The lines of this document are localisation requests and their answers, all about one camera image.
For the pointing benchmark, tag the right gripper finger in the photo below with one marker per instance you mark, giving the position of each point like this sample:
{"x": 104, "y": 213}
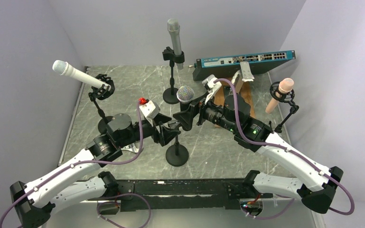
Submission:
{"x": 186, "y": 117}
{"x": 197, "y": 101}

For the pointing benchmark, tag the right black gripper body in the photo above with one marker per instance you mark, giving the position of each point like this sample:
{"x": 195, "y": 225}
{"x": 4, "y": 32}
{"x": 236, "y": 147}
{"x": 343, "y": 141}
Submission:
{"x": 211, "y": 112}

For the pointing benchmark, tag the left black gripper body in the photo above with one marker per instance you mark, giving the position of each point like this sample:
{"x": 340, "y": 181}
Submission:
{"x": 148, "y": 130}

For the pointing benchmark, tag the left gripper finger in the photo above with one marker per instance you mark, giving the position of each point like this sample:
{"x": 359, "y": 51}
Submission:
{"x": 166, "y": 135}
{"x": 160, "y": 119}

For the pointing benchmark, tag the black mic stand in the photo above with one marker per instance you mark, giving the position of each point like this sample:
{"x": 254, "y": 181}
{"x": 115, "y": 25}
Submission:
{"x": 169, "y": 94}
{"x": 177, "y": 154}

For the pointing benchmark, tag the silver grey microphone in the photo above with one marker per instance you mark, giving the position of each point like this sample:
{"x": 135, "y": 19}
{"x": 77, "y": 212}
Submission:
{"x": 177, "y": 53}

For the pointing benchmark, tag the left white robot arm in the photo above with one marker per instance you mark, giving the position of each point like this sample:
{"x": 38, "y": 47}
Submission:
{"x": 122, "y": 143}

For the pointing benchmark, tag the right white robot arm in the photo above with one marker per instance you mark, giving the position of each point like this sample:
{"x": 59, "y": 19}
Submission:
{"x": 313, "y": 184}

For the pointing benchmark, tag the pink microphone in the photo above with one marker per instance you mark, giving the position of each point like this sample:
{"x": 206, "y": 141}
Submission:
{"x": 281, "y": 92}

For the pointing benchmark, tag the white microphone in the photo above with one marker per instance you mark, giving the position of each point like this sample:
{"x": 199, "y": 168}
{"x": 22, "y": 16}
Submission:
{"x": 65, "y": 69}

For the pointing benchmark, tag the wooden board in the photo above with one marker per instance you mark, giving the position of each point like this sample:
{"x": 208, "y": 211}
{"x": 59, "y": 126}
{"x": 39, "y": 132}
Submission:
{"x": 225, "y": 98}

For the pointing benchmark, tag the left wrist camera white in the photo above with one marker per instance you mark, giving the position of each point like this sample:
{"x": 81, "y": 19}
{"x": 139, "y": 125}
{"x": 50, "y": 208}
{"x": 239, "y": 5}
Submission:
{"x": 149, "y": 108}

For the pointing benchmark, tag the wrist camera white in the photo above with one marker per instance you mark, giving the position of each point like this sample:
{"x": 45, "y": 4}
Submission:
{"x": 149, "y": 108}
{"x": 212, "y": 86}

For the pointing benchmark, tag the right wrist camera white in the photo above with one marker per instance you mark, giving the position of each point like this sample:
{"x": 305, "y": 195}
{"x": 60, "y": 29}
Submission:
{"x": 212, "y": 86}

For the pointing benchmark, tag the red handled adjustable wrench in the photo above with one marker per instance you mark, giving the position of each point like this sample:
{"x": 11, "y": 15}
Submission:
{"x": 131, "y": 148}

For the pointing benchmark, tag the metal bracket with tube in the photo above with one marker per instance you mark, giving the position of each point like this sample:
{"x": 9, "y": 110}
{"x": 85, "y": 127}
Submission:
{"x": 242, "y": 76}

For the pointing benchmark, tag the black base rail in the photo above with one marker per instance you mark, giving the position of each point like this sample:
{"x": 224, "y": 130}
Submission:
{"x": 135, "y": 195}

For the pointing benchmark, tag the right shock mount tripod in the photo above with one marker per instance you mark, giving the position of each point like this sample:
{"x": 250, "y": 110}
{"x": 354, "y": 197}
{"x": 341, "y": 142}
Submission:
{"x": 293, "y": 109}

